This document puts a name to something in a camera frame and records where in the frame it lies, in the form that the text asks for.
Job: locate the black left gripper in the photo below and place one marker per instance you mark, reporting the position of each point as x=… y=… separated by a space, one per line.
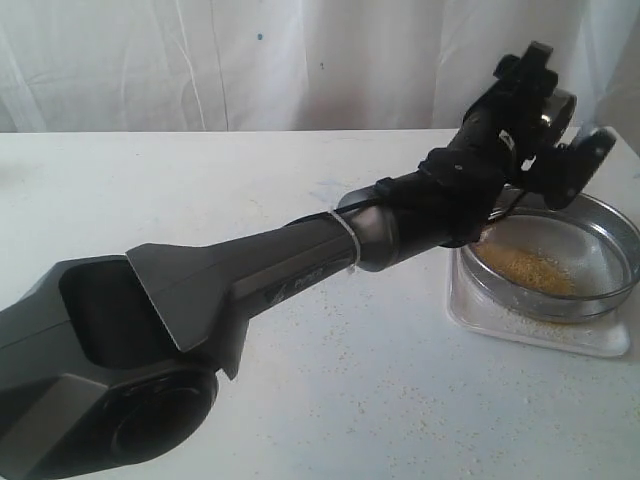
x=504 y=124

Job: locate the stainless steel cup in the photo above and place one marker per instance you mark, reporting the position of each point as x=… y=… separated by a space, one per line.
x=556 y=115

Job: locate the round steel sieve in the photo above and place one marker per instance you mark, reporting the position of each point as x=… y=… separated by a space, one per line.
x=593 y=242

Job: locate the yellow grain powder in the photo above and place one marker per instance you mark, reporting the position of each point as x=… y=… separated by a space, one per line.
x=526 y=283

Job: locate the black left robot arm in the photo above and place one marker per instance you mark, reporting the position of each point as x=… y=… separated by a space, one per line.
x=112 y=360

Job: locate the white square plastic tray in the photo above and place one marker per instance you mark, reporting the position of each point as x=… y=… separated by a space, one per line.
x=471 y=308

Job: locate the white backdrop curtain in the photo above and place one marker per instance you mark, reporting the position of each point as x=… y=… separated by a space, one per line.
x=291 y=65

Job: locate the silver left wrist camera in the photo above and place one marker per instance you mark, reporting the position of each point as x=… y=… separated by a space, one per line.
x=560 y=173

